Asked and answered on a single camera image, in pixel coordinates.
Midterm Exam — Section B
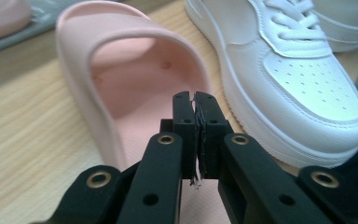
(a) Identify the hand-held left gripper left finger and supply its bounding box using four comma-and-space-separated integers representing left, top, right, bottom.
160, 91, 200, 180

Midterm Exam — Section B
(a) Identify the white sneaker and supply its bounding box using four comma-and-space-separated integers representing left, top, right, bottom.
310, 0, 358, 53
185, 0, 358, 169

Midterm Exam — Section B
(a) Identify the pink slipper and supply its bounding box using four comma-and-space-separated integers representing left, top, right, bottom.
0, 0, 33, 45
55, 0, 232, 224

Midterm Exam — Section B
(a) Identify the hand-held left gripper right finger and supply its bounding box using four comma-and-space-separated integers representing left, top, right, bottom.
195, 91, 234, 180

